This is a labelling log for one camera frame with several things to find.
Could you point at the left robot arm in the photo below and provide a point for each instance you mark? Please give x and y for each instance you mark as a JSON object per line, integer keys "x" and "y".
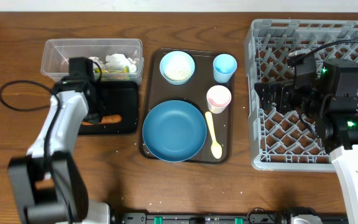
{"x": 47, "y": 185}

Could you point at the pink cup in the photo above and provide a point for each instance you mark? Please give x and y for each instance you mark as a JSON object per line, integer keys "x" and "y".
{"x": 218, "y": 98}

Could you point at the black rectangular tray bin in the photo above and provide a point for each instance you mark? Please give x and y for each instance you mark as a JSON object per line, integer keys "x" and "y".
{"x": 120, "y": 98}

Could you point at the brown serving tray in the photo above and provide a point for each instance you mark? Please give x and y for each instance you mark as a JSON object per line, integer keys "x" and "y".
{"x": 193, "y": 92}

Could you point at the light blue cup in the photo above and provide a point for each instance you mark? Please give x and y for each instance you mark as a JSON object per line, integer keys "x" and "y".
{"x": 224, "y": 66}

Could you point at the orange carrot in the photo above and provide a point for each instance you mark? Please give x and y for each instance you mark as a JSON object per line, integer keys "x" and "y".
{"x": 111, "y": 119}

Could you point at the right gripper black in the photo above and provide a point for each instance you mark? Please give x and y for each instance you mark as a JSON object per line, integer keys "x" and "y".
{"x": 271, "y": 88}

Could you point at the green snack wrapper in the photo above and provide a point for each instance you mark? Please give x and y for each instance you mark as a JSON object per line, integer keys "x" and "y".
{"x": 98, "y": 70}

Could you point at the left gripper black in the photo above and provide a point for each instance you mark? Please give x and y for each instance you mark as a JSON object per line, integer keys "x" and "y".
{"x": 96, "y": 118}

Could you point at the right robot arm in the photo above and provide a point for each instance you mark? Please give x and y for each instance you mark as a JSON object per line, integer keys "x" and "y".
{"x": 330, "y": 99}

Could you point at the grey dishwasher rack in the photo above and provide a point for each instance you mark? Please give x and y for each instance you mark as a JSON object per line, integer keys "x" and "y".
{"x": 280, "y": 142}

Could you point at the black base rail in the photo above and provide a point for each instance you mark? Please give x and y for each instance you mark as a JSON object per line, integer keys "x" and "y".
{"x": 142, "y": 218}

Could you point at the light blue bowl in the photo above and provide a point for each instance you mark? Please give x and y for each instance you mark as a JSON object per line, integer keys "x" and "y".
{"x": 177, "y": 67}

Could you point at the clear plastic waste bin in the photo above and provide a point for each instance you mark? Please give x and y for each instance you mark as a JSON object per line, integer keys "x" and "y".
{"x": 57, "y": 52}

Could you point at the yellow plastic spoon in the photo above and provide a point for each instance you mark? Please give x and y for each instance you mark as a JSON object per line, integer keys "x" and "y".
{"x": 216, "y": 148}

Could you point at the white napkin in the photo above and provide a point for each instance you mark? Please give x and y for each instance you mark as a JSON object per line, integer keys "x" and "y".
{"x": 115, "y": 62}

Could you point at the dark blue plate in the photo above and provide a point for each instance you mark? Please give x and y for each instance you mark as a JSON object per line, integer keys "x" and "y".
{"x": 174, "y": 131}

